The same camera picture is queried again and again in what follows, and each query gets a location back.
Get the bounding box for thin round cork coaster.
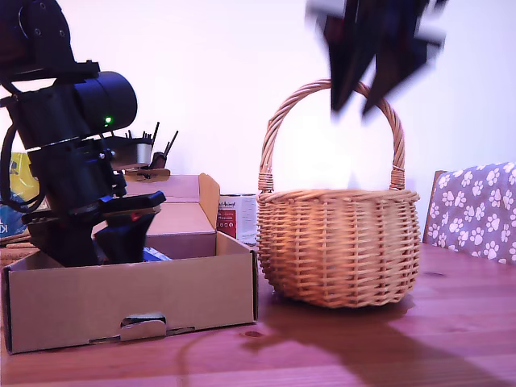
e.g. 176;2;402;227
0;232;33;248

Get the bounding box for brown cardboard box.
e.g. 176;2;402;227
1;173;260;355

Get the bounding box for yellow and blue plastic bag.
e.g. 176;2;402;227
0;151;41;239

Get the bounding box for wooden reed stick holder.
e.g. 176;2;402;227
124;168;173;181

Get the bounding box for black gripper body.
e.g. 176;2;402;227
22;135;167;227

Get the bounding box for thick cork trivet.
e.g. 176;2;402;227
0;245;41;270

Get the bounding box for blue egg bag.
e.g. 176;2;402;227
141;244;173;264

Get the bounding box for long black loop cable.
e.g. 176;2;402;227
0;123;48;214

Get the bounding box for woven wicker basket with handle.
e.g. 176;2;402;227
256;78;421;310

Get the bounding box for white and red carton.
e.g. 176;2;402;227
217;193;259;247

